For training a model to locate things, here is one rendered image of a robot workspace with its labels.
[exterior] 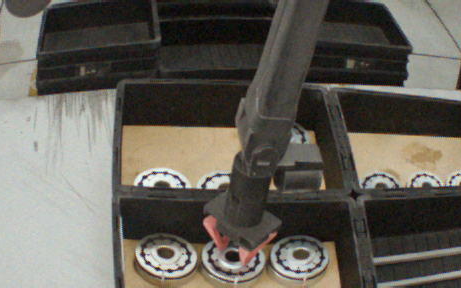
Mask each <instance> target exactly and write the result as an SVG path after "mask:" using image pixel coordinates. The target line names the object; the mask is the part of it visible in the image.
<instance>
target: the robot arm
mask: <svg viewBox="0 0 461 288"><path fill-rule="evenodd" d="M4 2H5V7H6V9H7V10H8V12H9V13H10V14H11V15H12V16H15V17H18V18H30V17H32V16H35V15H37V14H39V13H41V12H42V11H44V10H45V9H46V7H47V6H48V5H49V4H50V3H51V2H52V0H4ZM328 2H329V0H279V3H278V5H277V8H276V11H275V16H274V19H273V22H272V25H271V27H270V30H269V33H268V34H269V35H268V39H267V42H266V45H265V47H264V50H263V54H262V57H261V60H260V63H259V66H258V69H257V72H256V75H255V77H254V80H253V82H252V84H251V85H250V86H249V88H248V91H247V94H246V97H245V98H242V100H241V103H240V107H239V110H237V114H236V117H235V125H236V129H238V133H239V139H240V143H241V147H242V150H240V152H238V151H237V152H238V153H236V154H235V155H234V158H233V163H232V170H231V175H230V181H229V188H228V190H227V191H226V192H224V193H223V194H220V195H219V196H217V197H216V198H215V199H213V200H212V201H210V202H209V203H207V204H206V205H205V207H204V214H206V213H207V212H208V213H209V214H210V215H209V216H208V217H207V218H205V219H204V225H205V227H206V228H207V230H208V232H209V233H210V235H211V237H212V238H213V240H215V242H216V245H217V247H218V249H219V250H221V249H224V248H225V247H227V245H228V242H229V240H232V241H233V242H234V243H236V244H237V245H238V246H239V248H238V249H239V254H240V260H241V264H242V266H243V267H245V266H246V265H247V264H248V263H249V262H250V261H251V259H252V258H254V256H255V255H256V253H257V252H259V250H260V249H261V248H262V247H263V246H264V245H265V244H267V243H268V242H269V241H270V240H271V239H272V238H273V237H274V236H275V235H276V232H277V231H278V230H279V229H280V228H281V224H282V222H281V220H279V219H278V218H276V217H275V216H274V215H272V214H271V213H269V212H268V211H267V210H265V206H266V202H267V197H268V193H269V187H270V183H271V178H272V182H273V185H274V187H277V188H276V190H277V193H278V194H280V193H311V192H314V191H319V190H320V188H321V185H322V180H323V168H324V164H323V161H322V157H321V154H320V151H319V147H318V146H317V145H316V144H302V143H290V141H291V138H292V132H291V129H292V126H293V124H294V121H295V118H296V114H297V105H298V101H299V97H300V94H301V91H302V88H303V82H304V79H305V77H306V74H307V71H308V69H309V64H310V61H311V59H312V56H313V51H314V49H315V46H316V43H317V42H316V41H317V39H318V36H319V34H320V33H319V32H320V29H321V27H322V23H323V20H324V18H325V17H324V15H325V13H326V11H327V10H326V9H327V6H328V5H329V4H328ZM219 231H220V232H221V233H222V234H224V238H223V241H222V238H221V235H220V232H219Z"/></svg>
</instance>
